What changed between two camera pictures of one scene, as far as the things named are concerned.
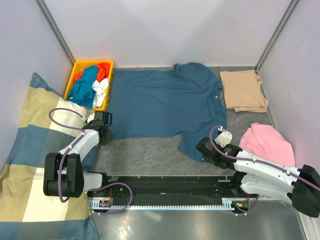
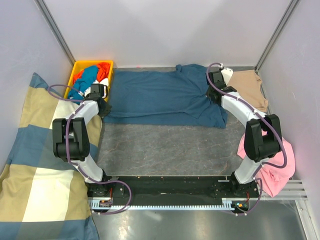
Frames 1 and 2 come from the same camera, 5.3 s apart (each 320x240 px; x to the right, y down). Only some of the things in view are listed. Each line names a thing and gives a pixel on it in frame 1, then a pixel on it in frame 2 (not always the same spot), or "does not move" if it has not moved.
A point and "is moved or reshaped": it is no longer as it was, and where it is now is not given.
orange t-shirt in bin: [103, 70] does not move
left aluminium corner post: [56, 31] does not move
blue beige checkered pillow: [26, 213] does not move
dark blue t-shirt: [187, 100] is moved or reshaped
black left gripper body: [109, 137] to [104, 111]
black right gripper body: [208, 160] to [208, 91]
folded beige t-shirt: [242, 91] does not move
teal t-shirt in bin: [82, 91] does not move
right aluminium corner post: [274, 38] does not move
